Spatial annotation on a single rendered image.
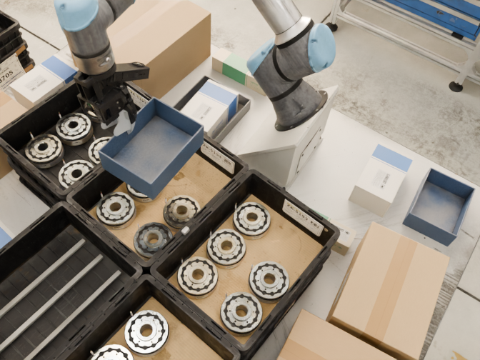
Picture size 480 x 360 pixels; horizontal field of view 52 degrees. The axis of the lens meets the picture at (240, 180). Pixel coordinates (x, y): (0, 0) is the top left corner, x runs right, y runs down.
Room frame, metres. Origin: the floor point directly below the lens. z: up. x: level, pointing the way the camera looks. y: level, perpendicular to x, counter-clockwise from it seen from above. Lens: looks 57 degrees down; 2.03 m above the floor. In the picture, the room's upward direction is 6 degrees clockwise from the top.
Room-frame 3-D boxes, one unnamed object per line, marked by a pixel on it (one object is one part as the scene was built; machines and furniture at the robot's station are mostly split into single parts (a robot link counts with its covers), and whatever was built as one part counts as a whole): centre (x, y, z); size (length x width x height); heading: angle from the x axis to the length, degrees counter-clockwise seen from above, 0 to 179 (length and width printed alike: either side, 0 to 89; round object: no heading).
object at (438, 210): (0.83, -0.63, 0.74); 0.20 x 0.15 x 0.07; 155
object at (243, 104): (1.10, 0.14, 0.73); 0.27 x 0.20 x 0.05; 152
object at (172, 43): (1.33, 0.40, 0.80); 0.40 x 0.30 x 0.20; 149
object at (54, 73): (1.14, 0.69, 0.75); 0.20 x 0.12 x 0.09; 148
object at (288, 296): (0.52, -0.04, 0.92); 0.40 x 0.30 x 0.02; 146
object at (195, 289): (0.47, 0.08, 0.86); 0.10 x 0.10 x 0.01
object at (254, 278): (0.48, -0.10, 0.86); 0.10 x 0.10 x 0.01
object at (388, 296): (0.50, -0.42, 0.78); 0.30 x 0.22 x 0.16; 157
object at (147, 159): (0.68, 0.21, 1.10); 0.20 x 0.15 x 0.07; 152
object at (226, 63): (1.32, 0.03, 0.73); 0.24 x 0.06 x 0.06; 62
